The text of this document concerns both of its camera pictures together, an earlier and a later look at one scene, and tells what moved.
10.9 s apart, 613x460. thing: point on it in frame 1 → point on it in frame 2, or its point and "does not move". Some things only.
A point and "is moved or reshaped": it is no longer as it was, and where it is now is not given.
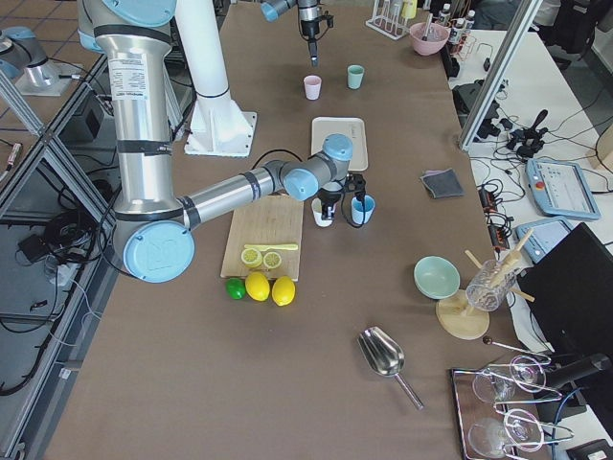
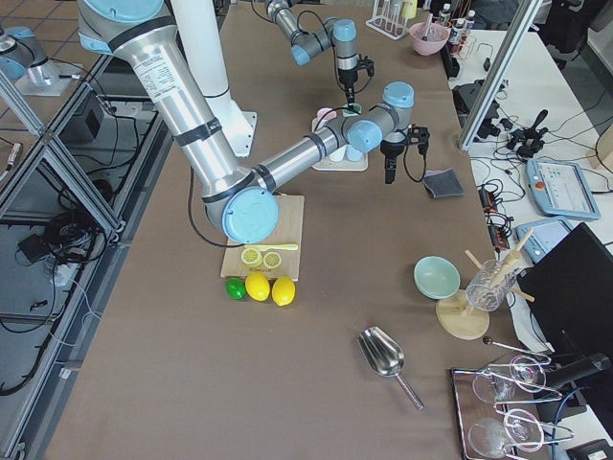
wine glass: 493,385 does not move
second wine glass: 488,436 does not move
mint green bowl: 436,277 does not move
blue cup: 362,210 → 352,154
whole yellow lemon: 257,286 does not move
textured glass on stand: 490,286 does not move
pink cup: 312,86 → 322,112
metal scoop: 384,354 does not move
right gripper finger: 325,213 → 390,168
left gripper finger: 312,47 → 350,95
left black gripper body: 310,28 → 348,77
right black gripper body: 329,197 → 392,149
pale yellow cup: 316,208 is moved or reshaped
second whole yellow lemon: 283,290 does not move
